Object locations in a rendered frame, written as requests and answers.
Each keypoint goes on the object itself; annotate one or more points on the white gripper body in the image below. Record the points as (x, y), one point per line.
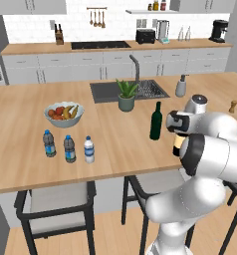
(172, 116)

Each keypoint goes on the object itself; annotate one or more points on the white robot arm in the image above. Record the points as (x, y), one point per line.
(203, 199)

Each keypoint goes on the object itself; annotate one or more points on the dark green glass bottle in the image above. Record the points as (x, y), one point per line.
(156, 124)

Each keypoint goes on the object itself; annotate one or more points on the dark bottle with tan label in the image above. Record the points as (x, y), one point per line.
(178, 142)

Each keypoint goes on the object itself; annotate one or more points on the grey soap dispenser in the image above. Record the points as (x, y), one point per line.
(181, 88)

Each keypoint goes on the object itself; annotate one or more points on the green plant in grey pot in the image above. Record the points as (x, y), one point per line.
(126, 99)

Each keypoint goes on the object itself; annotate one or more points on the grey tap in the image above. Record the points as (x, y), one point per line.
(136, 68)

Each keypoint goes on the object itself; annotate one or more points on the wooden salt shaker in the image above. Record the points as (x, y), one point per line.
(233, 107)

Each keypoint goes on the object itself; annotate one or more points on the black stool with grey seat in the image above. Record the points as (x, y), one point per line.
(153, 182)
(57, 202)
(235, 212)

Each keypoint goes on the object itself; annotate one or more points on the dark grey sink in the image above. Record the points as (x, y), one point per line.
(104, 91)

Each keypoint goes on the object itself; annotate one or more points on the clear glass bottle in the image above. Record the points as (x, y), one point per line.
(188, 34)
(181, 35)

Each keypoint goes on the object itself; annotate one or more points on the black toaster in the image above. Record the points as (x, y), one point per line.
(145, 36)

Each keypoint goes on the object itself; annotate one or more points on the grey blender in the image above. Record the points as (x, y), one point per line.
(163, 31)

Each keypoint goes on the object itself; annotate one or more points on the white plastic bottle blue label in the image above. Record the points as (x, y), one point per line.
(89, 151)

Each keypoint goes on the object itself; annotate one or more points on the white lower cupboard run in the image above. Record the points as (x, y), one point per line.
(90, 66)

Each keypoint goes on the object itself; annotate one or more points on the black coffee machine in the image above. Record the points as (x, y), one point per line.
(219, 30)

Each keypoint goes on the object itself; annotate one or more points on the black hob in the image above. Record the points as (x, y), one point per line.
(100, 45)

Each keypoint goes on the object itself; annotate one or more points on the yellow banana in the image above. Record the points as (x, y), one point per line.
(70, 111)

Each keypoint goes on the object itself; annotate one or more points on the blue-label clear plastic bottle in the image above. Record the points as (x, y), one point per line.
(69, 149)
(49, 144)

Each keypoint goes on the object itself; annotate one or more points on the pale blue fruit bowl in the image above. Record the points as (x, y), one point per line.
(64, 121)

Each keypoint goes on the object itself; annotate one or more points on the small brown jar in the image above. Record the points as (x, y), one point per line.
(150, 7)

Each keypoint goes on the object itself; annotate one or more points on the red jar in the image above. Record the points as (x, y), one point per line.
(163, 5)

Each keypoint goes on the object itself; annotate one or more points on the yellow jar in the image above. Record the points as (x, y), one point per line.
(155, 5)

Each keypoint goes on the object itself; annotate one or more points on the red apple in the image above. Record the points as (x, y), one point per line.
(59, 110)

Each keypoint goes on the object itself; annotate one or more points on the white upper cupboard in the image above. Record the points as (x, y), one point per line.
(27, 6)
(203, 6)

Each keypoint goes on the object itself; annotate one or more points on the hanging wooden utensil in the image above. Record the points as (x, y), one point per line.
(103, 21)
(99, 20)
(95, 20)
(91, 20)

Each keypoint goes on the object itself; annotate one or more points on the orange fruit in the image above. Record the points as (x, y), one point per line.
(51, 113)

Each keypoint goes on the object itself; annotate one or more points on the wooden knife block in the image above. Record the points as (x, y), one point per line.
(59, 37)

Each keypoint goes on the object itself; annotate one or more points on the grey wall socket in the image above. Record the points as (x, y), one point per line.
(141, 23)
(52, 24)

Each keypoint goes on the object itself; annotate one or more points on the white wall shelf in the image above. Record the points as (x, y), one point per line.
(150, 11)

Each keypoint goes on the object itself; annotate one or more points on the wooden utensil rail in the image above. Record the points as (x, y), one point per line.
(96, 8)

